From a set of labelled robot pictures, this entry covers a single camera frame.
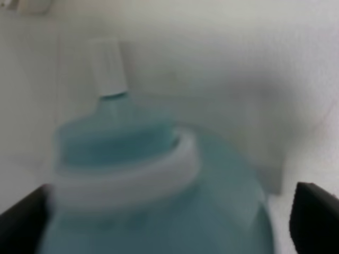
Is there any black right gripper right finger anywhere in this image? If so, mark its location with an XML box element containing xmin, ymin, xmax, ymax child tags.
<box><xmin>289</xmin><ymin>182</ymin><xmax>338</xmax><ymax>254</ymax></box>

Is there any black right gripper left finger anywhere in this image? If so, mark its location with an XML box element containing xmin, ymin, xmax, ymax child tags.
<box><xmin>1</xmin><ymin>185</ymin><xmax>49</xmax><ymax>254</ymax></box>

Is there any teal pencil sharpener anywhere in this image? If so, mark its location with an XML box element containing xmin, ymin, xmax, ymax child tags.
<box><xmin>38</xmin><ymin>38</ymin><xmax>275</xmax><ymax>253</ymax></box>

